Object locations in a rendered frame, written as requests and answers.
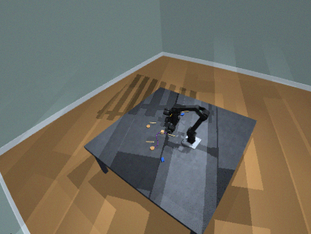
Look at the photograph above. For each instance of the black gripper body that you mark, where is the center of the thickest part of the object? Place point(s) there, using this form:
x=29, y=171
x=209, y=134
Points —
x=174, y=122

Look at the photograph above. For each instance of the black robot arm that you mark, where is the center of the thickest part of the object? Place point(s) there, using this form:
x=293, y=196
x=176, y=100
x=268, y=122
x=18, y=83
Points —
x=175, y=111

